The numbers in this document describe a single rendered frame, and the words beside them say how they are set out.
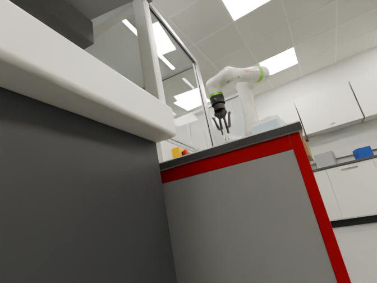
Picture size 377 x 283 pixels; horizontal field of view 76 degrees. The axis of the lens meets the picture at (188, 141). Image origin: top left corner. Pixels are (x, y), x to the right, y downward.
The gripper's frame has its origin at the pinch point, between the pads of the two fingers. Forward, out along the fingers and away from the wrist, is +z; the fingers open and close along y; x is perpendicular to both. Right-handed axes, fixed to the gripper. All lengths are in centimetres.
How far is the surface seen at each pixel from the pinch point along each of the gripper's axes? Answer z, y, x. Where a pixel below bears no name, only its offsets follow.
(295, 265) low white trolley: 61, 24, -67
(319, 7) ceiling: -180, 122, 172
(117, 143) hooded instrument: 24, -5, -97
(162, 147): 9.8, -22.9, -41.5
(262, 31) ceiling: -181, 48, 170
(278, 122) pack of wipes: 22, 31, -65
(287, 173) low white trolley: 38, 30, -67
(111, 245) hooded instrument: 47, -5, -102
